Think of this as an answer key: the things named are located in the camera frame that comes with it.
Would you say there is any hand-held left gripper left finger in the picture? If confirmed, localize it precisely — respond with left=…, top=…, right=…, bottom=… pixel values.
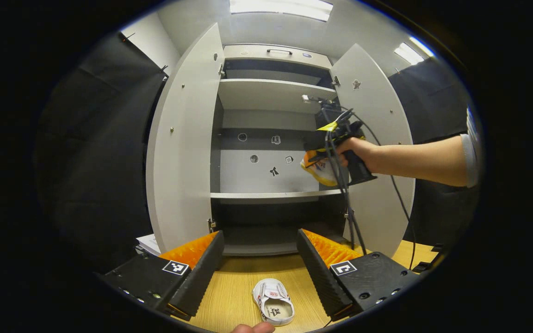
left=100, top=230, right=225, bottom=322

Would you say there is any white shoe cabinet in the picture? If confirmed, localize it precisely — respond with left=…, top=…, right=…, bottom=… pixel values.
left=209, top=43, right=355, bottom=257

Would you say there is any white shoe cabinet door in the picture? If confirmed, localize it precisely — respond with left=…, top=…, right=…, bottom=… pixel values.
left=145, top=22, right=224, bottom=254
left=329, top=43, right=416, bottom=259

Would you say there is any black backdrop cloth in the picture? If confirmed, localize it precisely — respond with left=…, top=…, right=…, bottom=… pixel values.
left=35, top=32, right=480, bottom=273

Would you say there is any black cable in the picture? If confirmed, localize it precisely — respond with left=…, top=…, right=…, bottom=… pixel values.
left=352, top=111, right=417, bottom=271
left=324, top=111, right=368, bottom=256

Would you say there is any white yellow-soled shoe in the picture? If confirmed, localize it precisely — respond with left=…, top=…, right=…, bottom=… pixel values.
left=300, top=149, right=343, bottom=188
left=252, top=278, right=295, bottom=327

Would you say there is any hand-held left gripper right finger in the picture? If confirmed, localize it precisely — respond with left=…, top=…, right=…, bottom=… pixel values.
left=297, top=228, right=421, bottom=322

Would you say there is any white striped shirt sleeve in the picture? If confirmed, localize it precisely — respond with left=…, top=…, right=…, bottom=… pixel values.
left=460, top=105, right=481, bottom=189

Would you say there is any white portrait cover book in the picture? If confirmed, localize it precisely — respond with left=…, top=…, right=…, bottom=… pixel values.
left=136, top=234, right=161, bottom=256

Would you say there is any ceiling light panel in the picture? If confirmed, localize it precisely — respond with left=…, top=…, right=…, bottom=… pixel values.
left=394, top=43, right=425, bottom=66
left=409, top=36, right=435, bottom=57
left=229, top=0, right=334, bottom=22

